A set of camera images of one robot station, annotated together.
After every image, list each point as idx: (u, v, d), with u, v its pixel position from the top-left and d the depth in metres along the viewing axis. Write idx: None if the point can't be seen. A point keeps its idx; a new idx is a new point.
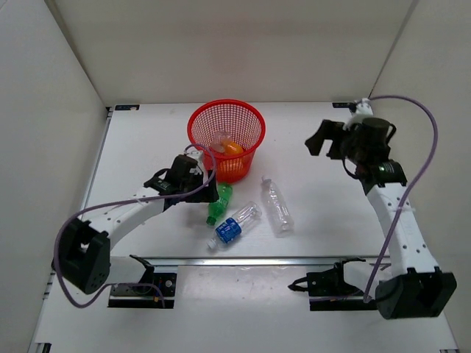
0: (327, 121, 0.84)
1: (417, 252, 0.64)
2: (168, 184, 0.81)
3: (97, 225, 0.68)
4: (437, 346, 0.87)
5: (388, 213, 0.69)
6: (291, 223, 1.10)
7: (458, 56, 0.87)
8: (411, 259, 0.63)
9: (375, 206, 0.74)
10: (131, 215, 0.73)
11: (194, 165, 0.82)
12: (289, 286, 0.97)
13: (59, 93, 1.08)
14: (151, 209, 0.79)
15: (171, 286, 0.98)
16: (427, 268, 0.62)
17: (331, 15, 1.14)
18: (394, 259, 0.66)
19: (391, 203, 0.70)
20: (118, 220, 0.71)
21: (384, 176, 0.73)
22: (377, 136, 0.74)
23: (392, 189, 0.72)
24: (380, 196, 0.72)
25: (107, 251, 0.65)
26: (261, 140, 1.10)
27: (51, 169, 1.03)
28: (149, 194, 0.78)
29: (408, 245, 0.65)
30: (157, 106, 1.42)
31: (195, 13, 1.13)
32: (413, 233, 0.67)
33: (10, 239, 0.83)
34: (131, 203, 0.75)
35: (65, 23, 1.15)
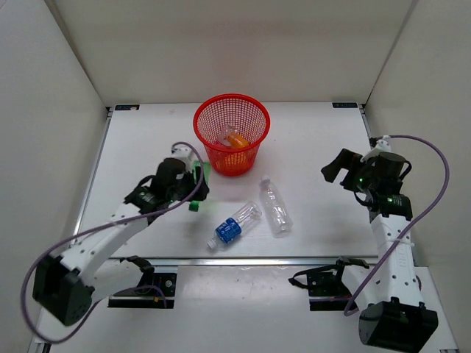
0: (344, 151, 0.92)
1: (405, 285, 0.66)
2: (151, 196, 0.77)
3: (68, 260, 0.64)
4: (436, 346, 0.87)
5: (385, 243, 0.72)
6: (290, 223, 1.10)
7: (459, 57, 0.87)
8: (397, 290, 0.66)
9: (377, 234, 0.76)
10: (107, 243, 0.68)
11: (179, 170, 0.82)
12: (289, 280, 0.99)
13: (59, 93, 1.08)
14: (131, 230, 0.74)
15: (171, 286, 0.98)
16: (411, 301, 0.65)
17: (332, 16, 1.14)
18: (382, 287, 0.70)
19: (390, 233, 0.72)
20: (92, 253, 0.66)
21: (391, 208, 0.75)
22: (391, 169, 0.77)
23: (394, 220, 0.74)
24: (381, 224, 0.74)
25: (82, 287, 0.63)
26: (266, 132, 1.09)
27: (52, 169, 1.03)
28: (127, 214, 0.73)
29: (397, 275, 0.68)
30: (157, 106, 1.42)
31: (195, 12, 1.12)
32: (406, 267, 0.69)
33: (10, 240, 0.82)
34: (108, 227, 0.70)
35: (65, 22, 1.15)
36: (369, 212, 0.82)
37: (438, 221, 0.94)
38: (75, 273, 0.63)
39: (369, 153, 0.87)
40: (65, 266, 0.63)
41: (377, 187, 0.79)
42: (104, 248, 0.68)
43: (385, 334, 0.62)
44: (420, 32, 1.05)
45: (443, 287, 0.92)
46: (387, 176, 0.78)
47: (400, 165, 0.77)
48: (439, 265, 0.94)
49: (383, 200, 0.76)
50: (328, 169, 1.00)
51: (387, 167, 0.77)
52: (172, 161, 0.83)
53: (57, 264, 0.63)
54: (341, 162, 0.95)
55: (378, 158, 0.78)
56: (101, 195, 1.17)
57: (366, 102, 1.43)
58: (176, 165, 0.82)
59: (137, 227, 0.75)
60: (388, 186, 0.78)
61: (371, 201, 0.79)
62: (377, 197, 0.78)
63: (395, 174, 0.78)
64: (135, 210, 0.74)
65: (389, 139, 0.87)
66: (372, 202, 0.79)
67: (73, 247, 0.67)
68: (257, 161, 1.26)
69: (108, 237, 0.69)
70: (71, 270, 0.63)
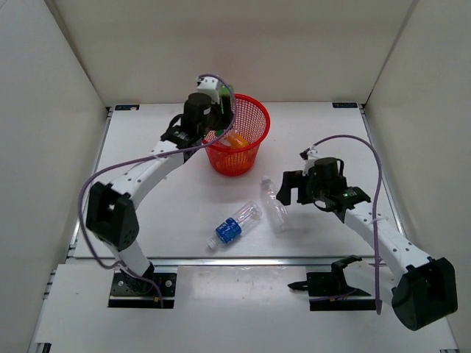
0: (288, 173, 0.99)
1: (407, 251, 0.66)
2: (184, 137, 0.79)
3: (118, 187, 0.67)
4: (437, 346, 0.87)
5: (368, 228, 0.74)
6: (288, 223, 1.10)
7: (459, 57, 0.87)
8: (406, 259, 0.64)
9: (358, 229, 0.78)
10: (150, 173, 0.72)
11: (206, 106, 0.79)
12: (289, 285, 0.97)
13: (59, 93, 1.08)
14: (171, 164, 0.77)
15: (171, 286, 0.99)
16: (422, 261, 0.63)
17: (332, 15, 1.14)
18: (392, 266, 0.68)
19: (366, 218, 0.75)
20: (138, 180, 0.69)
21: (352, 199, 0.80)
22: (329, 170, 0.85)
23: (361, 208, 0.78)
24: (354, 217, 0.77)
25: (132, 210, 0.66)
26: (266, 132, 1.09)
27: (51, 169, 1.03)
28: (165, 148, 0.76)
29: (397, 247, 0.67)
30: (157, 106, 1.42)
31: (195, 12, 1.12)
32: (397, 237, 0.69)
33: (9, 240, 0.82)
34: (149, 160, 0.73)
35: (65, 22, 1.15)
36: (338, 216, 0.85)
37: (438, 221, 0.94)
38: (126, 197, 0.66)
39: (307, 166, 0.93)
40: (116, 191, 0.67)
41: (330, 190, 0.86)
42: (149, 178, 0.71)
43: (425, 304, 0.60)
44: (420, 32, 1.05)
45: None
46: (330, 178, 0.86)
47: (334, 164, 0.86)
48: None
49: (341, 196, 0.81)
50: (282, 195, 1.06)
51: (324, 171, 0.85)
52: (198, 97, 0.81)
53: (107, 190, 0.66)
54: (290, 184, 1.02)
55: (316, 166, 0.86)
56: None
57: (366, 102, 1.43)
58: (201, 101, 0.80)
59: (175, 161, 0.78)
60: (336, 185, 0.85)
61: (334, 205, 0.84)
62: (335, 198, 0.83)
63: (335, 174, 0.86)
64: (174, 145, 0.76)
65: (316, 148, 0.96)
66: (335, 204, 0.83)
67: (120, 177, 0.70)
68: (257, 160, 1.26)
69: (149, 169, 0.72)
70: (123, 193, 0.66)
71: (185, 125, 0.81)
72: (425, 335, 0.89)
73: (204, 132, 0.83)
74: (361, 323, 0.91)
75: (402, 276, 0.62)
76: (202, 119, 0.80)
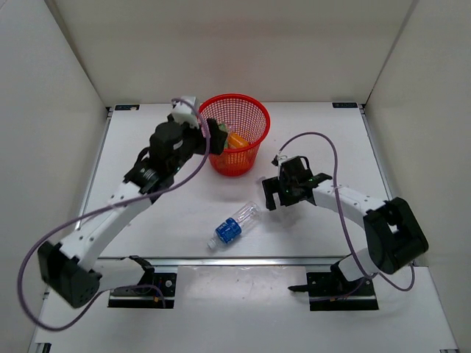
0: (266, 181, 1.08)
1: (366, 200, 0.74)
2: (151, 173, 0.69)
3: (68, 248, 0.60)
4: (437, 346, 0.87)
5: (330, 195, 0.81)
6: (288, 223, 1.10)
7: (459, 57, 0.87)
8: (365, 207, 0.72)
9: (326, 202, 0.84)
10: (107, 226, 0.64)
11: (176, 140, 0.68)
12: (289, 288, 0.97)
13: (59, 93, 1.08)
14: (135, 208, 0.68)
15: (171, 286, 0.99)
16: (380, 204, 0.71)
17: (332, 15, 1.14)
18: (358, 219, 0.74)
19: (329, 190, 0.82)
20: (91, 238, 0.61)
21: (316, 182, 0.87)
22: (293, 165, 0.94)
23: (325, 184, 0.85)
24: (319, 192, 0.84)
25: (82, 274, 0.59)
26: (266, 132, 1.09)
27: (51, 169, 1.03)
28: (126, 194, 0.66)
29: (357, 200, 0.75)
30: (157, 106, 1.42)
31: (195, 12, 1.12)
32: (355, 194, 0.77)
33: (9, 240, 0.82)
34: (106, 210, 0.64)
35: (65, 22, 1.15)
36: (311, 201, 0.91)
37: (438, 221, 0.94)
38: (75, 262, 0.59)
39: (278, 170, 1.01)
40: (65, 254, 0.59)
41: (296, 179, 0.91)
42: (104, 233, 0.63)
43: (391, 239, 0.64)
44: (420, 32, 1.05)
45: (443, 287, 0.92)
46: (296, 170, 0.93)
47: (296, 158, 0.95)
48: (439, 265, 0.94)
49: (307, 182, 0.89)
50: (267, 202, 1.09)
51: (289, 165, 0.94)
52: (168, 127, 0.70)
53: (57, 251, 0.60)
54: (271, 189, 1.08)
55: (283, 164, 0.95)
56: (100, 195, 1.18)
57: (366, 102, 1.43)
58: (171, 133, 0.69)
59: (138, 205, 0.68)
60: (303, 176, 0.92)
61: (304, 193, 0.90)
62: (302, 184, 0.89)
63: (299, 166, 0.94)
64: (137, 190, 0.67)
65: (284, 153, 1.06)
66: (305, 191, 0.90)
67: (73, 232, 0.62)
68: (257, 160, 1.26)
69: (106, 221, 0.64)
70: (71, 257, 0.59)
71: (153, 159, 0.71)
72: (425, 334, 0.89)
73: (176, 165, 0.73)
74: (361, 323, 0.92)
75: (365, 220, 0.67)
76: (172, 154, 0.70)
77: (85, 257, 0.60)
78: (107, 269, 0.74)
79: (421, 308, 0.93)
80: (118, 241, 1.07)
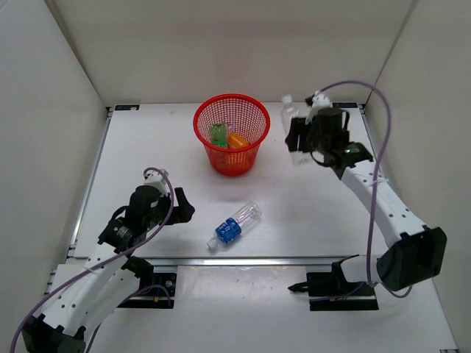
0: (294, 120, 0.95)
1: (403, 217, 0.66)
2: (127, 230, 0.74)
3: (51, 318, 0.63)
4: (437, 346, 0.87)
5: (366, 189, 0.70)
6: (288, 224, 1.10)
7: (459, 57, 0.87)
8: (401, 226, 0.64)
9: (354, 187, 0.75)
10: (87, 290, 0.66)
11: (154, 198, 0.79)
12: (289, 288, 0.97)
13: (59, 93, 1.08)
14: (113, 267, 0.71)
15: (171, 286, 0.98)
16: (417, 228, 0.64)
17: (331, 16, 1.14)
18: (384, 228, 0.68)
19: (366, 179, 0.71)
20: (73, 305, 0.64)
21: (352, 157, 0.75)
22: (333, 123, 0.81)
23: (363, 167, 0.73)
24: (353, 176, 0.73)
25: (68, 341, 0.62)
26: (266, 132, 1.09)
27: (51, 169, 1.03)
28: (103, 256, 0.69)
29: (393, 212, 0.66)
30: (157, 106, 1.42)
31: (194, 12, 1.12)
32: (394, 201, 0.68)
33: (9, 240, 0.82)
34: (84, 276, 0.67)
35: (65, 22, 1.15)
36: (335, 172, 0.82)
37: (438, 221, 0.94)
38: (59, 331, 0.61)
39: (310, 113, 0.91)
40: (48, 325, 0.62)
41: (330, 144, 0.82)
42: (85, 297, 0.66)
43: (411, 267, 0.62)
44: (420, 32, 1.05)
45: (443, 287, 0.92)
46: (333, 130, 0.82)
47: (339, 115, 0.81)
48: None
49: (342, 153, 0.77)
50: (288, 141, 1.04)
51: (328, 122, 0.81)
52: (146, 189, 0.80)
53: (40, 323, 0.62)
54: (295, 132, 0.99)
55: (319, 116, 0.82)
56: (100, 195, 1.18)
57: (366, 102, 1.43)
58: (149, 195, 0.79)
59: (116, 265, 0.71)
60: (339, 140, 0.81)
61: (333, 162, 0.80)
62: (335, 154, 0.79)
63: (338, 126, 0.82)
64: (112, 251, 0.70)
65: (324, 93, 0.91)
66: (335, 161, 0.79)
67: (54, 304, 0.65)
68: (257, 161, 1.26)
69: (85, 287, 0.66)
70: (56, 328, 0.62)
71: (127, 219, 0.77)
72: (424, 334, 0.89)
73: (149, 226, 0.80)
74: (361, 323, 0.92)
75: (397, 243, 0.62)
76: (147, 213, 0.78)
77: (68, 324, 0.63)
78: (91, 315, 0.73)
79: (420, 308, 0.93)
80: None
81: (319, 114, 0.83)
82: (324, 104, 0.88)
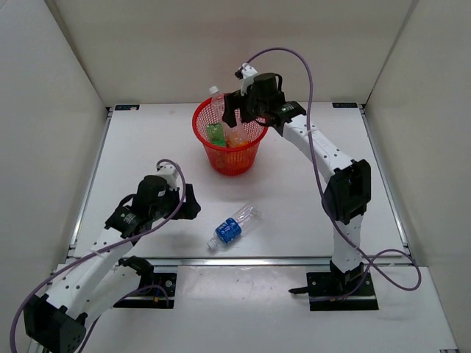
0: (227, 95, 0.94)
1: (335, 156, 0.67)
2: (134, 217, 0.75)
3: (55, 298, 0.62)
4: (437, 346, 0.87)
5: (303, 140, 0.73)
6: (288, 224, 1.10)
7: (458, 57, 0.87)
8: (335, 162, 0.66)
9: (294, 141, 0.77)
10: (93, 273, 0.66)
11: (161, 187, 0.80)
12: (289, 291, 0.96)
13: (59, 93, 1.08)
14: (118, 254, 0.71)
15: (171, 286, 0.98)
16: (347, 163, 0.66)
17: (331, 15, 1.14)
18: (322, 170, 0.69)
19: (302, 131, 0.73)
20: (77, 287, 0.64)
21: (289, 114, 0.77)
22: (268, 85, 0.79)
23: (299, 121, 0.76)
24: (291, 130, 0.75)
25: (71, 322, 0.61)
26: (265, 131, 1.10)
27: (51, 168, 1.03)
28: (109, 240, 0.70)
29: (327, 153, 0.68)
30: (157, 106, 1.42)
31: (195, 12, 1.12)
32: (327, 144, 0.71)
33: (9, 240, 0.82)
34: (90, 258, 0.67)
35: (65, 22, 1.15)
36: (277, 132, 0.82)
37: (438, 221, 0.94)
38: (62, 311, 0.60)
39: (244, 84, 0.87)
40: (52, 305, 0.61)
41: (268, 105, 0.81)
42: (90, 280, 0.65)
43: (347, 198, 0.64)
44: (420, 32, 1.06)
45: (444, 287, 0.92)
46: (270, 93, 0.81)
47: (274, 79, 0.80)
48: (440, 264, 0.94)
49: (280, 110, 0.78)
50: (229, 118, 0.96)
51: (263, 86, 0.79)
52: (155, 179, 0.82)
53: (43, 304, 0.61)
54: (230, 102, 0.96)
55: (255, 82, 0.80)
56: (100, 195, 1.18)
57: (366, 102, 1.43)
58: (156, 183, 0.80)
59: (121, 251, 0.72)
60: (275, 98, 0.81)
61: (273, 120, 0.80)
62: (274, 113, 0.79)
63: (274, 89, 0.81)
64: (118, 234, 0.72)
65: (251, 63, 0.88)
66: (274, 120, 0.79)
67: (58, 284, 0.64)
68: (256, 160, 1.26)
69: (91, 268, 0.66)
70: (59, 307, 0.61)
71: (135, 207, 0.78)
72: (425, 334, 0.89)
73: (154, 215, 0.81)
74: (361, 323, 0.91)
75: (331, 179, 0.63)
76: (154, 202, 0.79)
77: (72, 305, 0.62)
78: (92, 304, 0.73)
79: (421, 307, 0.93)
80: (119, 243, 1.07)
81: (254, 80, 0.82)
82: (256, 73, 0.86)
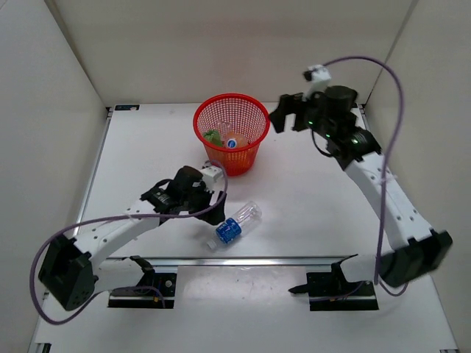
0: (285, 96, 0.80)
1: (411, 220, 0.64)
2: (166, 198, 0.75)
3: (82, 245, 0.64)
4: (438, 346, 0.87)
5: (374, 187, 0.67)
6: (288, 224, 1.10)
7: (459, 56, 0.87)
8: (408, 227, 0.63)
9: (358, 181, 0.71)
10: (121, 232, 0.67)
11: (197, 178, 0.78)
12: (289, 290, 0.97)
13: (59, 93, 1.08)
14: (146, 225, 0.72)
15: (171, 286, 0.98)
16: (424, 232, 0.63)
17: (331, 15, 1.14)
18: (389, 230, 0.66)
19: (374, 176, 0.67)
20: (104, 240, 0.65)
21: (360, 150, 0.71)
22: (343, 107, 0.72)
23: (370, 162, 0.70)
24: (360, 171, 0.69)
25: (89, 271, 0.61)
26: (266, 132, 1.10)
27: (51, 169, 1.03)
28: (142, 209, 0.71)
29: (400, 215, 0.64)
30: (157, 106, 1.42)
31: (195, 12, 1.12)
32: (402, 201, 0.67)
33: (9, 240, 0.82)
34: (123, 218, 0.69)
35: (65, 22, 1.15)
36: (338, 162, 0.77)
37: (438, 221, 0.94)
38: (86, 257, 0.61)
39: (310, 88, 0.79)
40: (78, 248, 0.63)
41: (335, 132, 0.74)
42: (117, 237, 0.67)
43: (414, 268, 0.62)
44: (420, 32, 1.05)
45: (444, 287, 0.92)
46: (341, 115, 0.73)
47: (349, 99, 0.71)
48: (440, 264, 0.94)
49: (351, 144, 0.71)
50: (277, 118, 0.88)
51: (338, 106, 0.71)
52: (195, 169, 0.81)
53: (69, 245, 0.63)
54: (287, 109, 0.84)
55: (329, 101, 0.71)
56: (99, 196, 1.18)
57: (366, 102, 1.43)
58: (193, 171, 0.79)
59: (149, 223, 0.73)
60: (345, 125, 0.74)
61: (338, 151, 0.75)
62: (346, 145, 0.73)
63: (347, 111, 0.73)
64: (151, 207, 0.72)
65: (324, 66, 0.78)
66: (341, 151, 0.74)
67: (87, 233, 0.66)
68: (256, 160, 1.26)
69: (121, 228, 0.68)
70: (84, 253, 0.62)
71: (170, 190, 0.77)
72: (425, 334, 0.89)
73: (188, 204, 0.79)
74: (361, 323, 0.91)
75: (404, 248, 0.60)
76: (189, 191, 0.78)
77: (95, 257, 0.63)
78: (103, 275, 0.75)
79: (421, 307, 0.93)
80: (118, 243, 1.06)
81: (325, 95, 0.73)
82: (329, 80, 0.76)
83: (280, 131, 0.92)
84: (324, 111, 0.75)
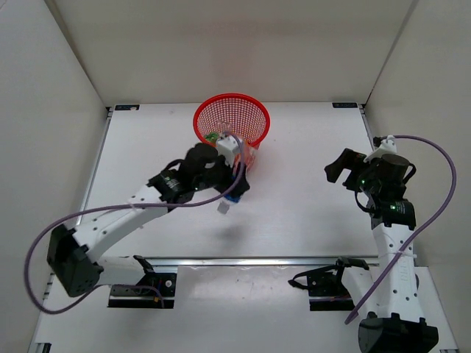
0: (348, 151, 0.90)
1: (406, 300, 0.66)
2: (177, 183, 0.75)
3: (82, 233, 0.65)
4: (437, 346, 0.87)
5: (388, 255, 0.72)
6: (288, 224, 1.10)
7: (459, 56, 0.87)
8: (397, 304, 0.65)
9: (379, 243, 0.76)
10: (121, 223, 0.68)
11: (210, 159, 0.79)
12: (289, 281, 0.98)
13: (59, 92, 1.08)
14: (151, 212, 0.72)
15: (171, 286, 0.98)
16: (413, 318, 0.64)
17: (331, 15, 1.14)
18: (383, 298, 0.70)
19: (392, 245, 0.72)
20: (104, 232, 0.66)
21: (393, 216, 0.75)
22: (395, 173, 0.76)
23: (397, 231, 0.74)
24: (383, 234, 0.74)
25: (87, 263, 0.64)
26: (266, 132, 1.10)
27: (51, 168, 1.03)
28: (146, 198, 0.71)
29: (398, 290, 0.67)
30: (157, 106, 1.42)
31: (195, 12, 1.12)
32: (408, 281, 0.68)
33: (9, 241, 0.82)
34: (124, 209, 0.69)
35: (65, 22, 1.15)
36: (372, 220, 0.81)
37: (438, 220, 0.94)
38: (83, 251, 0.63)
39: (372, 154, 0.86)
40: (76, 240, 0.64)
41: (379, 192, 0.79)
42: (117, 229, 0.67)
43: (389, 343, 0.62)
44: (420, 31, 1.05)
45: (443, 287, 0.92)
46: (390, 181, 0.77)
47: (405, 169, 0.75)
48: (439, 264, 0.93)
49: (386, 206, 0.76)
50: (330, 170, 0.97)
51: (391, 170, 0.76)
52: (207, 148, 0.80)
53: (69, 237, 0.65)
54: (345, 162, 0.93)
55: (383, 162, 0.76)
56: (99, 196, 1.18)
57: (366, 102, 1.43)
58: (207, 153, 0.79)
59: (154, 212, 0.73)
60: (388, 189, 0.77)
61: (373, 209, 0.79)
62: (380, 205, 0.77)
63: (399, 179, 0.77)
64: (157, 195, 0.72)
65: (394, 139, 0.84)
66: (374, 209, 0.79)
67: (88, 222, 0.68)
68: (257, 161, 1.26)
69: (121, 218, 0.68)
70: (82, 245, 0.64)
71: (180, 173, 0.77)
72: None
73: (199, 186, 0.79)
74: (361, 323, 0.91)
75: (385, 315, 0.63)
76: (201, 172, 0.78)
77: (94, 246, 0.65)
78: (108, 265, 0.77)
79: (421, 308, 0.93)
80: (118, 245, 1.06)
81: (383, 158, 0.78)
82: (393, 151, 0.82)
83: (333, 180, 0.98)
84: (376, 171, 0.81)
